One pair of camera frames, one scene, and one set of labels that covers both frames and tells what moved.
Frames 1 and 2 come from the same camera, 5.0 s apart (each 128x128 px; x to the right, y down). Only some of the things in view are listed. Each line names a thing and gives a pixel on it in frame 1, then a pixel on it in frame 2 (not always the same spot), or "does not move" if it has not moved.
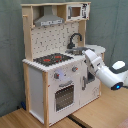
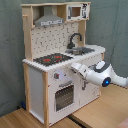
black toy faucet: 71,45 does not move
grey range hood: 48,18 does not move
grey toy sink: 78,50 does not move
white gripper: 92,60 → 80,68
